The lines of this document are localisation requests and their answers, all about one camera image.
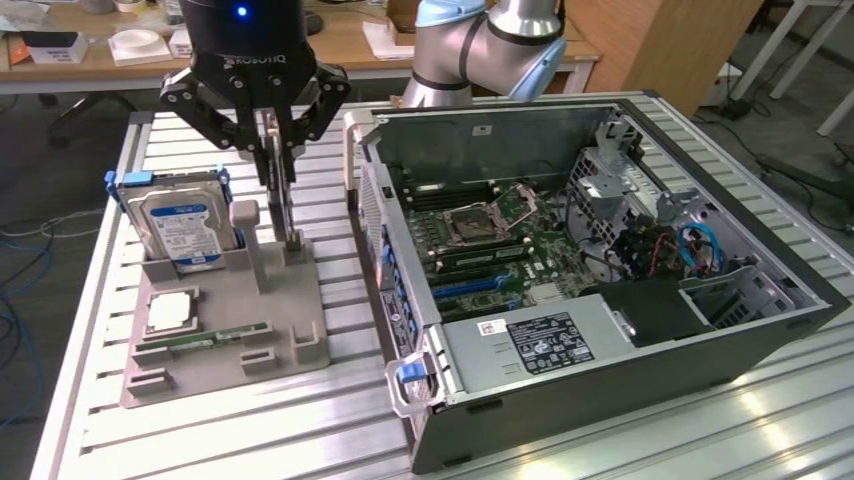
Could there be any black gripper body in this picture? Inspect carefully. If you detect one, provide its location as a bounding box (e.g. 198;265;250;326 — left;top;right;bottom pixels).
181;0;320;109

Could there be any graphics card with metal bracket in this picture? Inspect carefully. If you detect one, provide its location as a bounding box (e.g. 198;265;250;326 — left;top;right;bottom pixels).
256;108;301;251

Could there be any white labelled box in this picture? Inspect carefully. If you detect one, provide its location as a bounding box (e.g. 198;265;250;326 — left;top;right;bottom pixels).
167;28;195;59

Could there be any white paper stack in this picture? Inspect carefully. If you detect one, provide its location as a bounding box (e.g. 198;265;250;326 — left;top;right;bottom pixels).
362;19;420;61

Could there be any white tape roll box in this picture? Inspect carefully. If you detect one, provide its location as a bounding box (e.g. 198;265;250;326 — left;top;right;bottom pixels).
107;28;174;67

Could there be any black chair base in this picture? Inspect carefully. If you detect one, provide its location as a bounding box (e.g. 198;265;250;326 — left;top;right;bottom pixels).
39;87;175;149

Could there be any cardboard box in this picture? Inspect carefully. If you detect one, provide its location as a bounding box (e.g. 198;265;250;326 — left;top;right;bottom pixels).
386;0;422;46

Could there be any wooden desk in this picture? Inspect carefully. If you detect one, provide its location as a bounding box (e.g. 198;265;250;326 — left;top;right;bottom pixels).
0;0;602;96

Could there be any hard disk in blue caddy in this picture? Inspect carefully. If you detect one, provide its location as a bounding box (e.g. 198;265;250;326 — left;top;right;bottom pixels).
105;164;234;274

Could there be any black and white box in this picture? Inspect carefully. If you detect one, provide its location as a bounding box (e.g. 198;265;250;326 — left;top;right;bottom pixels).
19;30;90;65

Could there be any CPU socket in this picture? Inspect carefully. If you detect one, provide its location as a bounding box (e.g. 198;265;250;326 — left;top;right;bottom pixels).
448;204;500;246

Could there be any open socket cover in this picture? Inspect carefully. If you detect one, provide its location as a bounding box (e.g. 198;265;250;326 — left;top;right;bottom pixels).
490;183;541;234

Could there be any grey parts rack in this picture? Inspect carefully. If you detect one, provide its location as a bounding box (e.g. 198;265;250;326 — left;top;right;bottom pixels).
118;198;334;410

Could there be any silver CPU chip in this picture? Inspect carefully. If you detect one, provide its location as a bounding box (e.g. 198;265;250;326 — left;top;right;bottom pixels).
146;294;202;334

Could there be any metal disk bay cage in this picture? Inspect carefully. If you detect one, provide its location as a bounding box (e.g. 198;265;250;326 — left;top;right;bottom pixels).
566;144;669;241

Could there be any green RAM stick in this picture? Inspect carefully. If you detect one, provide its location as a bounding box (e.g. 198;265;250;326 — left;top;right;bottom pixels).
138;322;277;354

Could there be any green motherboard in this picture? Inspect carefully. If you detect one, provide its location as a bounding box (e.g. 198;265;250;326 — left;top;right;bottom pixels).
400;179;602;321

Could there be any grey power supply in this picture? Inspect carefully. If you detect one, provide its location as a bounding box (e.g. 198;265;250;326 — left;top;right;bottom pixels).
437;294;642;394

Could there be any wooden cabinet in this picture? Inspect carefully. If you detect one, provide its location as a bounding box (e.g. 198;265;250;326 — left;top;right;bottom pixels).
586;0;767;116

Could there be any black power adapter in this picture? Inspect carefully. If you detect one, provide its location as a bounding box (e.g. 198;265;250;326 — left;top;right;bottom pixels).
719;97;756;121

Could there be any black open PC case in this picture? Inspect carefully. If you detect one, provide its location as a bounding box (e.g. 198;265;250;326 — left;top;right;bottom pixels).
342;97;853;476

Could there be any black floor stand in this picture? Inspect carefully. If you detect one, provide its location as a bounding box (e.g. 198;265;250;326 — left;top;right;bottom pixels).
757;154;854;201

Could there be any white floor cable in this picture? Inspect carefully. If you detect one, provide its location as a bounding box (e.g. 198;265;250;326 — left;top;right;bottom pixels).
0;209;109;239

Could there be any blue floor cable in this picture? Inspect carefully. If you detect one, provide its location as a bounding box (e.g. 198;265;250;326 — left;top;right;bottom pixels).
0;234;53;431

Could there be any red wire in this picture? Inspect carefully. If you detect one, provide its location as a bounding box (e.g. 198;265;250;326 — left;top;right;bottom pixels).
653;227;676;271

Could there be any blue wire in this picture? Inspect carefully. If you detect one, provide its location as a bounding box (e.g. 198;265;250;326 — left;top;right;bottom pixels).
677;223;728;274

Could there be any white table frame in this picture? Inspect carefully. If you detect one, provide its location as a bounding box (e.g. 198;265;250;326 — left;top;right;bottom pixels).
731;0;854;137

